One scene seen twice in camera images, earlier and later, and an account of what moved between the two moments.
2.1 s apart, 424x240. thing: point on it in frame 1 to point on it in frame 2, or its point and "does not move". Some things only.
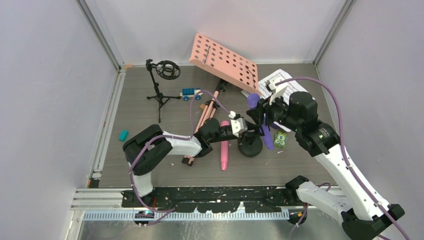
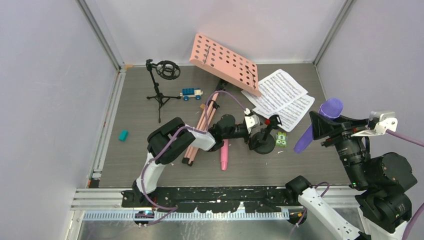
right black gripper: [263, 106] to [340, 127]
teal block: [123, 135] does not move
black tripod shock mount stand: [166, 69] does not move
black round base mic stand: [248, 149] to [264, 142]
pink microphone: [224, 148] does not move
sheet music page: [292, 87] does not move
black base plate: [217, 199] does not move
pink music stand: [227, 63] does not move
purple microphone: [252, 100] to [332, 108]
